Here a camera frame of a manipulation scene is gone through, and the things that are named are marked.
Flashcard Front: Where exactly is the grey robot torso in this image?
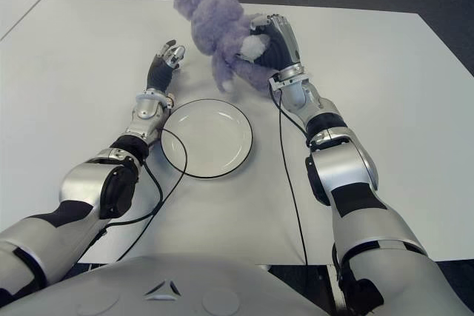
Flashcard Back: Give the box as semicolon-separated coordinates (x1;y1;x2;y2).
0;255;349;316

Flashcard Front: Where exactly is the white plate black rim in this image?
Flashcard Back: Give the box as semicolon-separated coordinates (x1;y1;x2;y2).
160;98;255;179

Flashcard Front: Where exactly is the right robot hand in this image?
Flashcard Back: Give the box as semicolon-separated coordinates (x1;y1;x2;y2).
248;14;304;73

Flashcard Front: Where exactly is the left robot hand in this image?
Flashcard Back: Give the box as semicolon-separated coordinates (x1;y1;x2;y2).
146;38;186;92

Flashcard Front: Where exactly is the purple plush bunny doll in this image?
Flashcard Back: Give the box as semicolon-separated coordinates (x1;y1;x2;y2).
173;0;282;93

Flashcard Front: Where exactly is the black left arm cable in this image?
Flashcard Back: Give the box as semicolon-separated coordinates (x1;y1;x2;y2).
76;127;189;267

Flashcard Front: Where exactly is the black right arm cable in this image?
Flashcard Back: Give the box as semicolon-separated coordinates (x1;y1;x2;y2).
272;90;309;266

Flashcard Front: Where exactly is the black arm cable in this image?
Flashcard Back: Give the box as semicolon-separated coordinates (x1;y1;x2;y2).
76;127;189;267
272;90;309;266

